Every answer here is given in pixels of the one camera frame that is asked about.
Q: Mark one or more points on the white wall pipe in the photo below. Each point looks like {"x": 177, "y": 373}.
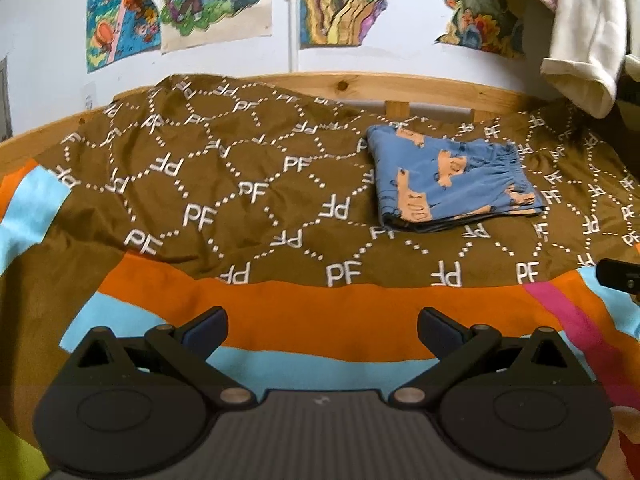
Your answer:
{"x": 293, "y": 25}

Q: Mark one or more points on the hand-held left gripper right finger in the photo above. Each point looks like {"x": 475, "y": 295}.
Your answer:
{"x": 440, "y": 331}

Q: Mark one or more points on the white hanging cloth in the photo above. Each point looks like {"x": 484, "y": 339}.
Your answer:
{"x": 590, "y": 35}

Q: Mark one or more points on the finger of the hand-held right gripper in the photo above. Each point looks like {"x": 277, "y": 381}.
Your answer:
{"x": 620, "y": 275}

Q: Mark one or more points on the blue orange wall poster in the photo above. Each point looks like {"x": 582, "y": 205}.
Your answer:
{"x": 120, "y": 20}

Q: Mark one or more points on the yellow purple wall poster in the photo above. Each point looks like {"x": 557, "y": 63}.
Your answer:
{"x": 345, "y": 5}

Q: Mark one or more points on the green figure wall poster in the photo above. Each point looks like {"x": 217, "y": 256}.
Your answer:
{"x": 215, "y": 5}

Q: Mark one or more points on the brown patterned blanket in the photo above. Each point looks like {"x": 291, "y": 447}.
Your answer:
{"x": 250, "y": 160}

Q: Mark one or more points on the small white wall paper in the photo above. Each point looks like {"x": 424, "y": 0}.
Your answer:
{"x": 90, "y": 96}

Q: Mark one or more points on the wooden bed frame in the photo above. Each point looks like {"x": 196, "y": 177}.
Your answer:
{"x": 350, "y": 85}

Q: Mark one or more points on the dark green wall poster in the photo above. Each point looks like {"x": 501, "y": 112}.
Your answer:
{"x": 480, "y": 15}

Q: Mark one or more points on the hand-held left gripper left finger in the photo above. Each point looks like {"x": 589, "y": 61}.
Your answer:
{"x": 205, "y": 331}

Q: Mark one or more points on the blue printed pants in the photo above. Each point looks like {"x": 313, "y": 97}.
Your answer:
{"x": 465, "y": 185}

